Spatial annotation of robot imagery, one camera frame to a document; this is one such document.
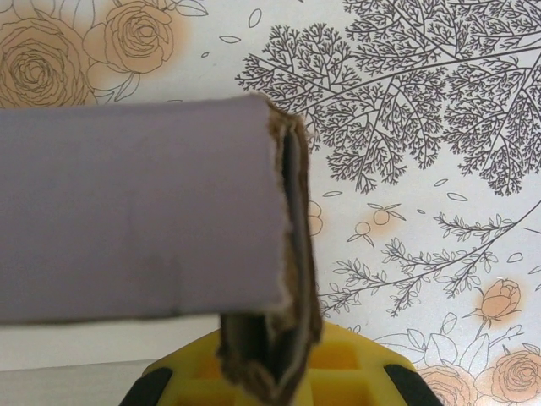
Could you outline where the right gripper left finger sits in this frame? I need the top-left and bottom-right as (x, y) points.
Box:
(122, 329), (263, 406)

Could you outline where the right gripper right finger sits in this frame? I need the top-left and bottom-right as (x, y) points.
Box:
(303, 323), (443, 406)

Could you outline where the purple paper box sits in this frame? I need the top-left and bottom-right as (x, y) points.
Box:
(0, 95), (325, 406)

